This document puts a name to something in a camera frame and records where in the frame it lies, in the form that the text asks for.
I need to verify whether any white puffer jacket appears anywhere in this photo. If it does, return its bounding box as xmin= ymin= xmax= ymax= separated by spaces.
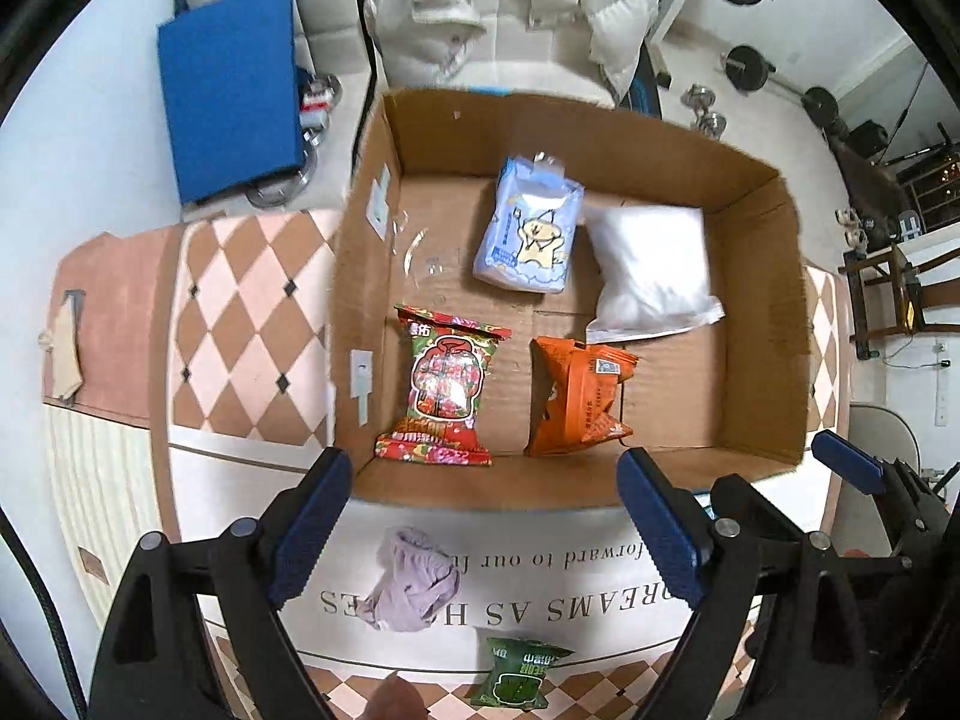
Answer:
xmin=364 ymin=0 xmax=659 ymax=107

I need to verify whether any brown cardboard box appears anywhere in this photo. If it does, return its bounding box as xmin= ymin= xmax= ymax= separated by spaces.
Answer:
xmin=329 ymin=89 xmax=811 ymax=511

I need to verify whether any chrome dumbbell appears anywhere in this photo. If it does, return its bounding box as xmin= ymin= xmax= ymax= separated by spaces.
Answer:
xmin=680 ymin=85 xmax=727 ymax=140

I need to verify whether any blue cartoon tissue pack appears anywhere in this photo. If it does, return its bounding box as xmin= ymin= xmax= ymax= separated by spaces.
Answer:
xmin=472 ymin=153 xmax=584 ymax=294

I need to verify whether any grey fluffy cloth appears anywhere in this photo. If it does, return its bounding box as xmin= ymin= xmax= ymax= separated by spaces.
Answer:
xmin=356 ymin=527 xmax=460 ymax=634

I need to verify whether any red floral wipes pack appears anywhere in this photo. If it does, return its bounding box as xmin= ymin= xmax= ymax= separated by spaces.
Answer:
xmin=374 ymin=304 xmax=512 ymax=466

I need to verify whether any orange snack pack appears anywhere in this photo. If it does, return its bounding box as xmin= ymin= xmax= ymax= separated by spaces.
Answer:
xmin=526 ymin=337 xmax=640 ymax=457

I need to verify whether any green wipes pack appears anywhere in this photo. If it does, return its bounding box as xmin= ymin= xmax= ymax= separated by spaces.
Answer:
xmin=469 ymin=637 xmax=573 ymax=712

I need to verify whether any dark wooden chair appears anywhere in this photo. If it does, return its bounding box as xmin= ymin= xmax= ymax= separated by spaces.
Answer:
xmin=839 ymin=245 xmax=958 ymax=361

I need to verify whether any blue foam mat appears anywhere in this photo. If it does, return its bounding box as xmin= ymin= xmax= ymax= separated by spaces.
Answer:
xmin=158 ymin=0 xmax=304 ymax=205

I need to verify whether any white plastic soft pack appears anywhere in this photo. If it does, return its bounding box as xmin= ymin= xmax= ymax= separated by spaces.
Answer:
xmin=584 ymin=205 xmax=724 ymax=344

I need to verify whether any black barbell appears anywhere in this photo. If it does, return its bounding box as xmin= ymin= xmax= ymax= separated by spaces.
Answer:
xmin=721 ymin=44 xmax=839 ymax=128

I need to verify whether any white leather sofa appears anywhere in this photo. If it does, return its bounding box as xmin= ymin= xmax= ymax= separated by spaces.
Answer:
xmin=187 ymin=0 xmax=613 ymax=107

